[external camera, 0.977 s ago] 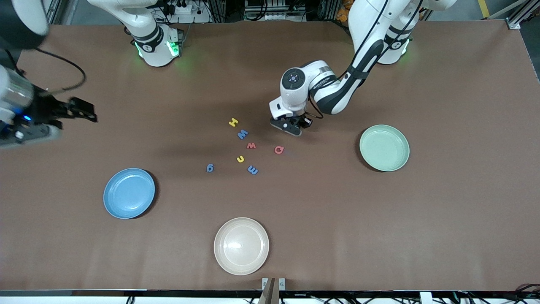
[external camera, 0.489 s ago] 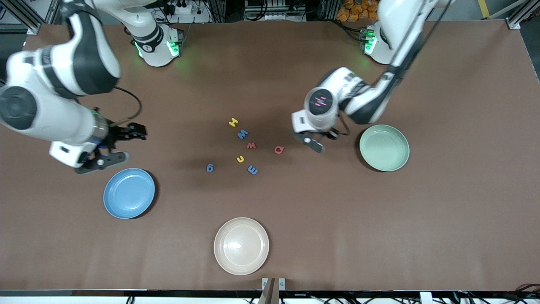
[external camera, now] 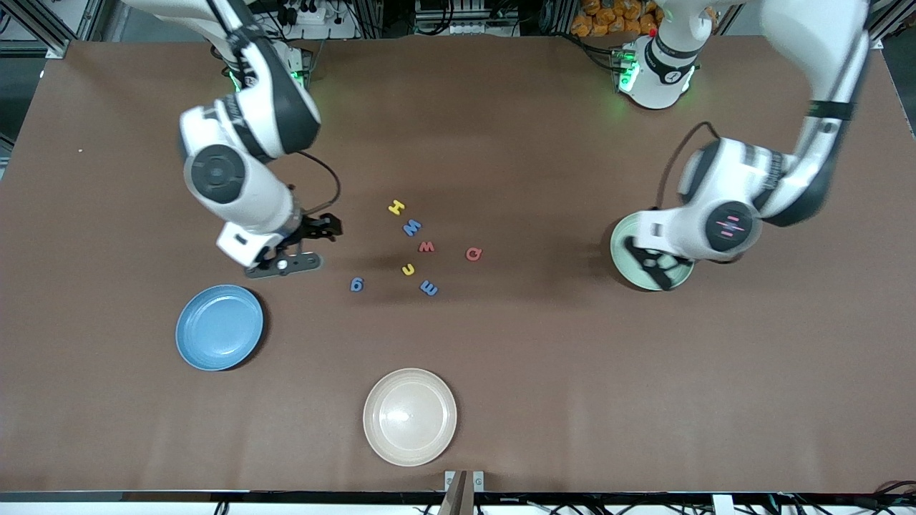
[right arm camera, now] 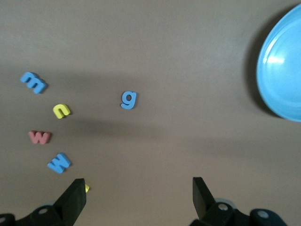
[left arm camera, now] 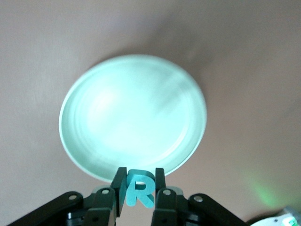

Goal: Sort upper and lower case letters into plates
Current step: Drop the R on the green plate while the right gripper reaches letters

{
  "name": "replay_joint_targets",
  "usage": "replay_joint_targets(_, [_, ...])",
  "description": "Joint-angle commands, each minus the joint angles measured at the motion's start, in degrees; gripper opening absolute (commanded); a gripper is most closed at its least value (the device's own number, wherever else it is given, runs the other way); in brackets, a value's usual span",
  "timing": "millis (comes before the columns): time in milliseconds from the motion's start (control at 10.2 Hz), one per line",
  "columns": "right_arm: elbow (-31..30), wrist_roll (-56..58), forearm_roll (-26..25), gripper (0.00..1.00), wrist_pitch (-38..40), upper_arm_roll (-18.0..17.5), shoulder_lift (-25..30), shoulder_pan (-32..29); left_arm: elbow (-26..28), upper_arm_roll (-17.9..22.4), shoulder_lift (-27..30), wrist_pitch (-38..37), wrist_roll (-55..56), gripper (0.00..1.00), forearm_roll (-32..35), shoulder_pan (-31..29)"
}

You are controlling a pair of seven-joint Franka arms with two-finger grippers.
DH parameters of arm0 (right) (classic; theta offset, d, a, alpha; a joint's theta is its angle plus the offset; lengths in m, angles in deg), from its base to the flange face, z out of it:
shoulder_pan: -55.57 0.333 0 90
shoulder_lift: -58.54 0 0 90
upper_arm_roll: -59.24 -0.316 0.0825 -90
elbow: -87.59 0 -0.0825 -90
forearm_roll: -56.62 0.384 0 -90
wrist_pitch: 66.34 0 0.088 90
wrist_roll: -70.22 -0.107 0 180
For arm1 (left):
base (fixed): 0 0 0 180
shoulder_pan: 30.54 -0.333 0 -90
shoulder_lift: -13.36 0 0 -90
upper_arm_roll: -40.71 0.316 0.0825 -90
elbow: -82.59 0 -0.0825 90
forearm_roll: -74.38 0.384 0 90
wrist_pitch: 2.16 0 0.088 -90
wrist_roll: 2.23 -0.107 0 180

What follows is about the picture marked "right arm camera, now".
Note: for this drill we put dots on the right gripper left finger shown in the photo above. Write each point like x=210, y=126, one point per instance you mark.
x=70, y=204

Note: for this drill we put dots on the yellow foam capital H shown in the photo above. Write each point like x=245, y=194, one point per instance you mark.
x=87, y=188

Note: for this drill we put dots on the red foam small w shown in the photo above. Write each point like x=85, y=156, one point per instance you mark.
x=40, y=137

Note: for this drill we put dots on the blue foam small g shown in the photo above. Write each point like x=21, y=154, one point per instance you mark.
x=129, y=104

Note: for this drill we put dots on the yellow foam small n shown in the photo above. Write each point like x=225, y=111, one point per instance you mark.
x=61, y=112

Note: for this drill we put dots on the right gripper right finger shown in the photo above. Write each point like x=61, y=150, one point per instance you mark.
x=202, y=202

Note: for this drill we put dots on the blue foam capital W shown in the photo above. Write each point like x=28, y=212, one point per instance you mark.
x=59, y=163

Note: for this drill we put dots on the blue foam small m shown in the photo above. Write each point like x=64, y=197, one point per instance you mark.
x=35, y=83

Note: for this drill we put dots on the blue round plate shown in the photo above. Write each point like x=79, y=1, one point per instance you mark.
x=282, y=70

